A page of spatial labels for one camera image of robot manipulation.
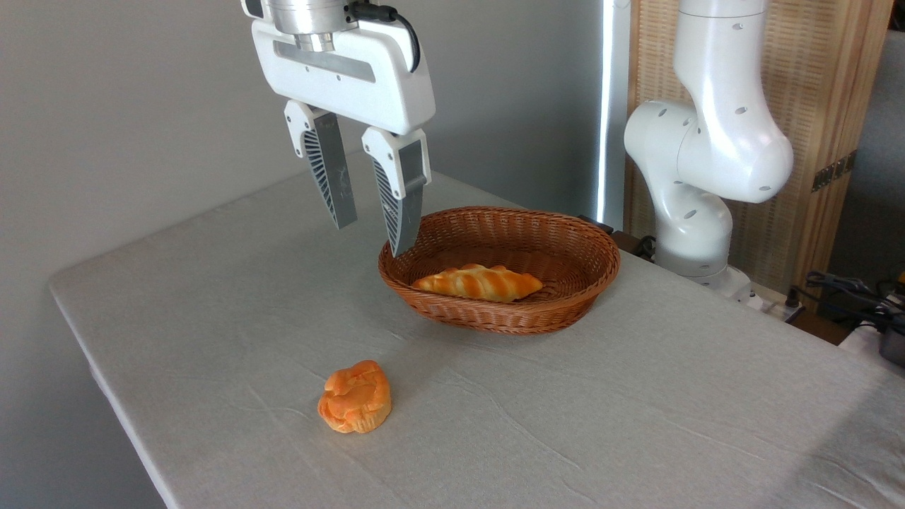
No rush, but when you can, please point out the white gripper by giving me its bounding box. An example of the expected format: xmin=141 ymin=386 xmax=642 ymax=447
xmin=251 ymin=18 xmax=437 ymax=258

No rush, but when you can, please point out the round orange bread bun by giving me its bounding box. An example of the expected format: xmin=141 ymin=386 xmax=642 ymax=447
xmin=317 ymin=360 xmax=392 ymax=434

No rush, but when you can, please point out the long striped bread roll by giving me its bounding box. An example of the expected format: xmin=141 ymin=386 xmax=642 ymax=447
xmin=411 ymin=264 xmax=544 ymax=304

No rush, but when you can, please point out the brown wicker basket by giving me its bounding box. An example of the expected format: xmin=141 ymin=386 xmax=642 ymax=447
xmin=378 ymin=206 xmax=621 ymax=336

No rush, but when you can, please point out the white vertical light strip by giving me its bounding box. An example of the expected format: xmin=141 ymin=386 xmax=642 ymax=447
xmin=596 ymin=0 xmax=631 ymax=230

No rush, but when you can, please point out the grey tablecloth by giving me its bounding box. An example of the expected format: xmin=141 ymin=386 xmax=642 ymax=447
xmin=48 ymin=166 xmax=905 ymax=509

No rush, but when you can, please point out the metal screen hinge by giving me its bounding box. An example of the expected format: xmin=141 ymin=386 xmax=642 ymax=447
xmin=811 ymin=150 xmax=858 ymax=193

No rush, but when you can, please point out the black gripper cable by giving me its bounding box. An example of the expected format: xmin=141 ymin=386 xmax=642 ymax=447
xmin=350 ymin=2 xmax=422 ymax=74

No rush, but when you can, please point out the black cable bundle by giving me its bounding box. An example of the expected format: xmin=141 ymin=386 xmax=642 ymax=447
xmin=788 ymin=271 xmax=905 ymax=333

